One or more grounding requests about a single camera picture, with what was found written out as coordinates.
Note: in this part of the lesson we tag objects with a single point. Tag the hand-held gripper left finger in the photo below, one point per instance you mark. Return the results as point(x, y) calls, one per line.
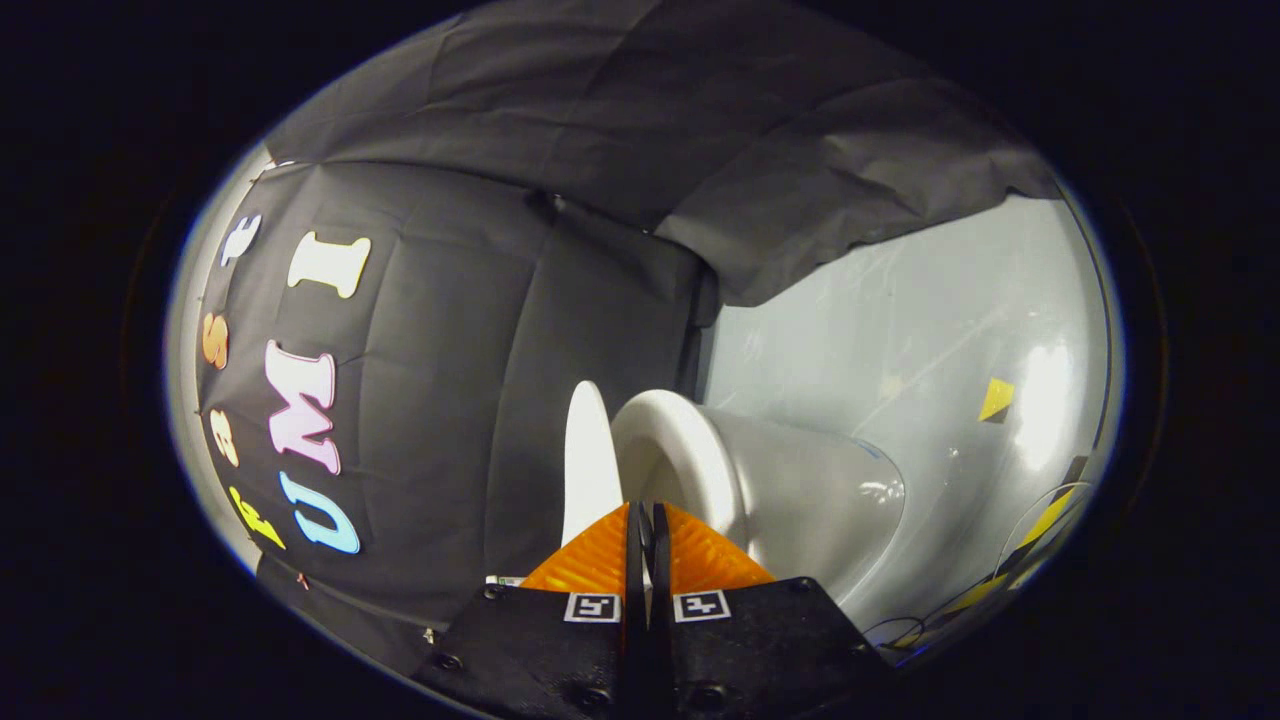
point(560, 660)

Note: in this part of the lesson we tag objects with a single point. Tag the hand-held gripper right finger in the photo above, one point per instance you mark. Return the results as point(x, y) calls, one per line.
point(750, 660)

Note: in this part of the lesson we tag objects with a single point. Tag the white toilet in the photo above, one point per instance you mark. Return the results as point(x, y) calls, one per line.
point(800, 500)

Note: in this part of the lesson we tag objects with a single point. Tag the black backdrop cloth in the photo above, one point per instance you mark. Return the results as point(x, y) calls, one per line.
point(450, 380)

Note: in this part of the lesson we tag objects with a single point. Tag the yellow black floor tape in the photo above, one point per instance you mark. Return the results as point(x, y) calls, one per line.
point(1040, 525)

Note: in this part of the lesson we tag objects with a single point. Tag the small yellow tape piece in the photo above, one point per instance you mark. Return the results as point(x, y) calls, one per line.
point(996, 399)

